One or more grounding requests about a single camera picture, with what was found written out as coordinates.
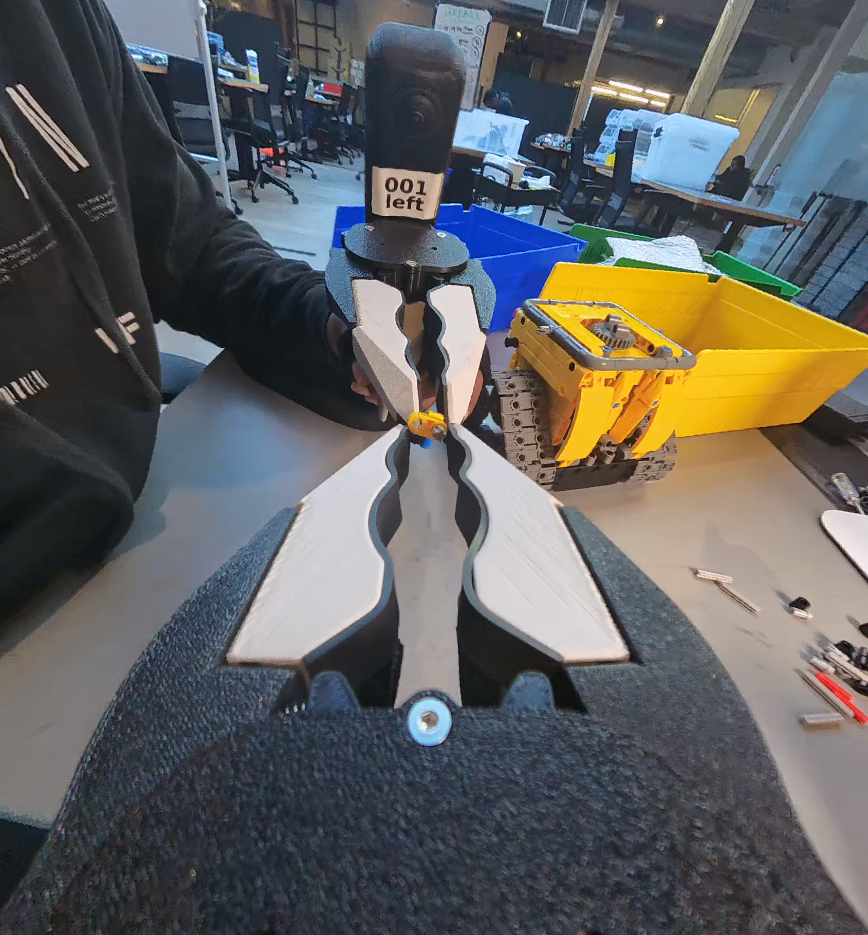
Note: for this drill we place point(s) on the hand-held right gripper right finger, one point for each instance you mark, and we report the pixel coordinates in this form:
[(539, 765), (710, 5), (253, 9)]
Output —
[(551, 585)]

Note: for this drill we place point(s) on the yellow connector with blue pin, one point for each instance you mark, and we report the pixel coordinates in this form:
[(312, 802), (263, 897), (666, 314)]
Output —
[(427, 425)]

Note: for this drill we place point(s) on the white partition board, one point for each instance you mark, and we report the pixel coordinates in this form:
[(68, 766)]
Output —
[(156, 29)]

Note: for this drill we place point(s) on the pile of small building parts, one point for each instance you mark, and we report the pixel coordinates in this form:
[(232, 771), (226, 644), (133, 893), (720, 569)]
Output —
[(840, 684)]

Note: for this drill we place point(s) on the yellow tracked toy robot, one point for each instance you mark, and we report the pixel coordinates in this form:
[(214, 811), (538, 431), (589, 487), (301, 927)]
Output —
[(595, 387)]

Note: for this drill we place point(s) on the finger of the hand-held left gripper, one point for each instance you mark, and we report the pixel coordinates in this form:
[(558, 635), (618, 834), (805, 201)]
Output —
[(387, 336), (460, 344)]

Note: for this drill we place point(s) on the green plastic bin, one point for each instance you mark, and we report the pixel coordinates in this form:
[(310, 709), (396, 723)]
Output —
[(755, 271)]

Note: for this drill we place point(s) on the background table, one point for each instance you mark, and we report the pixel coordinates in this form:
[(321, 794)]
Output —
[(682, 195)]

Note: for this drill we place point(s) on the white storage box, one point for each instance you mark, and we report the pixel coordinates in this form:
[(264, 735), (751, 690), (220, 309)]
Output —
[(690, 154)]

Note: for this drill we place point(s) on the blue plastic bin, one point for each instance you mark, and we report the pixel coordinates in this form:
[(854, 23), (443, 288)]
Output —
[(529, 263)]

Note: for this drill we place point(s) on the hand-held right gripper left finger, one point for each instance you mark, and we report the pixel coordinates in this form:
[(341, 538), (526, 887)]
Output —
[(310, 585)]

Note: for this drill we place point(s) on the large yellow plastic bin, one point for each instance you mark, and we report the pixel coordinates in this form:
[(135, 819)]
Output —
[(763, 365)]

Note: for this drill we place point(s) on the white plastic sheet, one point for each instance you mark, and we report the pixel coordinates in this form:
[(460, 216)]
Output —
[(660, 253)]

